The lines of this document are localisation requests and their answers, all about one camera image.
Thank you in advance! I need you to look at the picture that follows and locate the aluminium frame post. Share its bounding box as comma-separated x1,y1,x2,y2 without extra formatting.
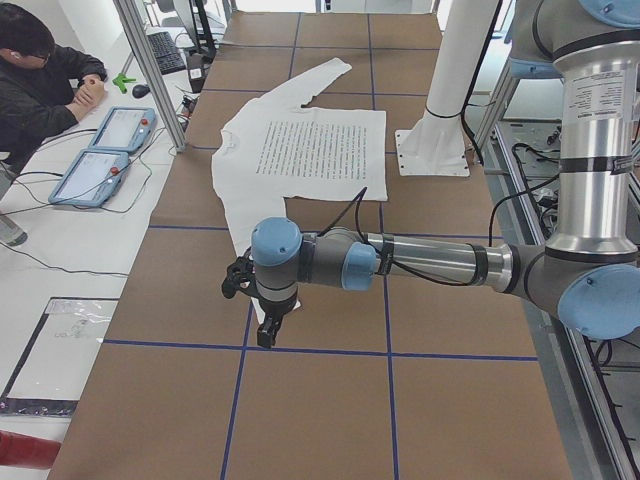
113,0,186,153

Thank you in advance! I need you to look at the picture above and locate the white long sleeve printed shirt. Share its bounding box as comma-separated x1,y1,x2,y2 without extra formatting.
210,57,390,325

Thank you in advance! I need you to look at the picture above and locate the person in black jacket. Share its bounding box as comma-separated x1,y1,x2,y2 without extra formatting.
1,2,107,175

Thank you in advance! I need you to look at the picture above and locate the lower blue teach pendant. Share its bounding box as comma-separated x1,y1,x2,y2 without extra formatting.
48,149,130,208

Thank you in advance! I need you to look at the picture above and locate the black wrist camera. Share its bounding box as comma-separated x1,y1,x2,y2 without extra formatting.
221,255,258,299

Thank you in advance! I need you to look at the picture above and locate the black computer mouse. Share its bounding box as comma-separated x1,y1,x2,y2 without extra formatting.
131,84,150,99

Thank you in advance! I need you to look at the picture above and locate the blue teach pendant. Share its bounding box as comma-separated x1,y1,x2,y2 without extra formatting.
89,107,157,154
48,149,130,208

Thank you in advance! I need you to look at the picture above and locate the green plastic tool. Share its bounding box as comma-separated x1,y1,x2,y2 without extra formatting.
112,73,136,94

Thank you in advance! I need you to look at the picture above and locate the black keyboard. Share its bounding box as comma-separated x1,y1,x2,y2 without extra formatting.
147,31,186,75

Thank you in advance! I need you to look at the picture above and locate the black device with label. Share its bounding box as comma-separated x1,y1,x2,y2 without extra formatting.
186,53,206,93

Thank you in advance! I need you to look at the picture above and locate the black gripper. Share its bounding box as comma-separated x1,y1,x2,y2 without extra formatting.
256,288,298,348

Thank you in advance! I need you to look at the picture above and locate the upper blue teach pendant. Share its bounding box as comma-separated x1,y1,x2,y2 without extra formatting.
89,107,157,154

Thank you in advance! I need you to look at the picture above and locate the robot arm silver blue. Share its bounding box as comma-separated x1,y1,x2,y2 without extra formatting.
245,1,639,348

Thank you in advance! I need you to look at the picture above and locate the red cylinder object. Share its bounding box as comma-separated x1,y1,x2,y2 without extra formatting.
0,430,61,470

